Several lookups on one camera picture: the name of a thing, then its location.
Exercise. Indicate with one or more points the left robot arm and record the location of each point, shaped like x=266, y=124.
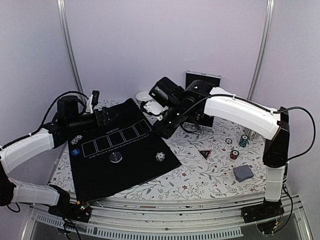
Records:
x=20, y=150

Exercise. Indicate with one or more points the red poker chip stack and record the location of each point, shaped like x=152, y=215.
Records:
x=234, y=154

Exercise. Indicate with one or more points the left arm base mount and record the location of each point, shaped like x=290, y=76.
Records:
x=79, y=211

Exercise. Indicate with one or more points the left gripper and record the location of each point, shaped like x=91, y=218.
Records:
x=105, y=117

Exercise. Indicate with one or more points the black poker mat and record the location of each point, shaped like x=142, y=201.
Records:
x=95, y=177

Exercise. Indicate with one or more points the aluminium front rail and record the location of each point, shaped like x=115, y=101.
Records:
x=202, y=219

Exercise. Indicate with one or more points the black triangular token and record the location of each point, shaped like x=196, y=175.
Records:
x=205, y=153

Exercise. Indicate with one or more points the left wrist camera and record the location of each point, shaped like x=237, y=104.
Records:
x=92, y=101

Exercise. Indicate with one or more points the left aluminium frame post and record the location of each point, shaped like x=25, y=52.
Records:
x=62, y=13

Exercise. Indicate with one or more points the white ceramic bowl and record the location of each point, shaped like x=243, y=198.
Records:
x=143, y=96

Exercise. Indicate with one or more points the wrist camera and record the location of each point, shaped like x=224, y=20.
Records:
x=92, y=101
x=153, y=108

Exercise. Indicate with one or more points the blue playing card deck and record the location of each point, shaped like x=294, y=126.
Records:
x=242, y=173

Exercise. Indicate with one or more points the clear dealer puck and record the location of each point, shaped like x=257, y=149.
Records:
x=115, y=157

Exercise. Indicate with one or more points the aluminium frame post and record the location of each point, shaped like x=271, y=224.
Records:
x=62, y=13
x=267, y=24

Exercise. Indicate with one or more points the green poker chip stack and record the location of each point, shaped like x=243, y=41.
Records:
x=244, y=141

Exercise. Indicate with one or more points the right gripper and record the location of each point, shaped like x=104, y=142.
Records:
x=165, y=131

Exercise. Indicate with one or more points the right aluminium frame post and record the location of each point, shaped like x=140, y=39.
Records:
x=267, y=24

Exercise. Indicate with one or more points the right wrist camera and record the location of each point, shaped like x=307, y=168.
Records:
x=153, y=108

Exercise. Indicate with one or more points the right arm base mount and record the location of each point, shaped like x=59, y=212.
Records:
x=269, y=213

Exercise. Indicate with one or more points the blue round button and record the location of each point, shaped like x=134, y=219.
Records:
x=75, y=152

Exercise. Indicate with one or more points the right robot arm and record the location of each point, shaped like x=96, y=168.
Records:
x=270, y=123

